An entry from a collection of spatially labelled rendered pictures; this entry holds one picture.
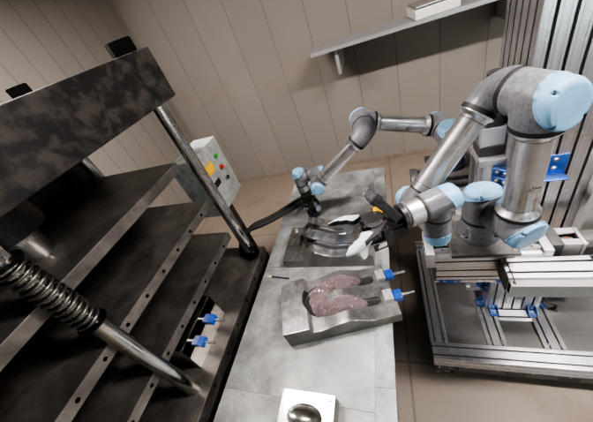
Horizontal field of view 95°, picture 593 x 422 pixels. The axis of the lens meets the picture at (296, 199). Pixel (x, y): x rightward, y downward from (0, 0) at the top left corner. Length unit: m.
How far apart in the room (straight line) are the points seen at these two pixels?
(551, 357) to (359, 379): 1.08
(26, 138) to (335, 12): 2.78
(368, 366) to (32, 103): 1.37
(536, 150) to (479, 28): 2.59
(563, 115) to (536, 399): 1.62
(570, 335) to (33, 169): 2.34
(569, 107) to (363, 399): 1.06
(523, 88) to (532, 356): 1.46
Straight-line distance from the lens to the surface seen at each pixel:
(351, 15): 3.22
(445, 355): 1.92
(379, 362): 1.28
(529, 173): 0.94
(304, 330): 1.26
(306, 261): 1.53
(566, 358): 2.03
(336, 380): 1.28
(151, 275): 1.31
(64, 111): 1.05
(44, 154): 0.99
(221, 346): 1.56
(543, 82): 0.83
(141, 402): 1.38
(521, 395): 2.14
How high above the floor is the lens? 1.99
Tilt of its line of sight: 36 degrees down
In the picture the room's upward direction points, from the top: 22 degrees counter-clockwise
